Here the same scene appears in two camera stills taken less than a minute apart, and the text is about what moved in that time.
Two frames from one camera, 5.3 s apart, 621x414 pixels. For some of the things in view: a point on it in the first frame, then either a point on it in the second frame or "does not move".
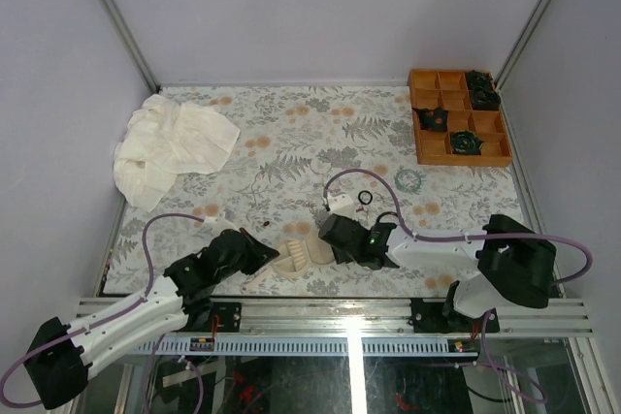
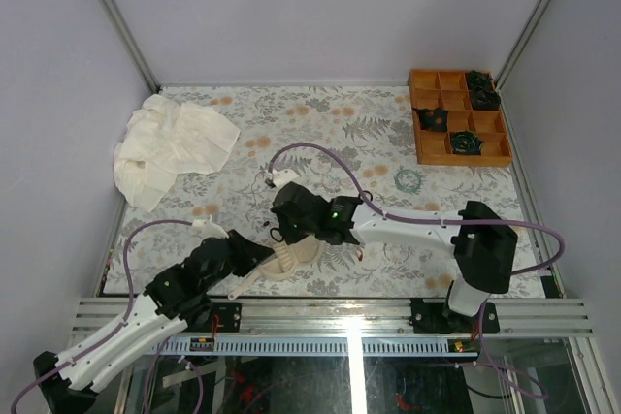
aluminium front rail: (362, 318) does not move
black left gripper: (261, 255) does not move
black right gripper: (342, 256) to (285, 231)
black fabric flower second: (485, 98) does not move
